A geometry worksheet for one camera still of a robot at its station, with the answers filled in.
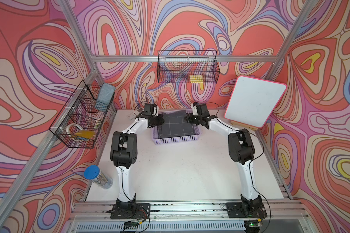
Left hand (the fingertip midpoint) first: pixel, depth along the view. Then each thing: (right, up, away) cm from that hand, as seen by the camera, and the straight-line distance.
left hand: (164, 119), depth 101 cm
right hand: (+15, 0, +2) cm, 15 cm away
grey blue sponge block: (-32, +15, -20) cm, 40 cm away
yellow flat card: (-34, -8, -33) cm, 48 cm away
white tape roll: (-42, -6, -34) cm, 55 cm away
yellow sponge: (+21, +26, -10) cm, 35 cm away
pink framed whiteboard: (+60, +12, -3) cm, 62 cm away
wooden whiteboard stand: (+55, -3, +6) cm, 55 cm away
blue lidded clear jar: (-32, -26, -32) cm, 52 cm away
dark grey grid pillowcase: (+7, -4, +2) cm, 8 cm away
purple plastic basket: (+9, -15, -2) cm, 17 cm away
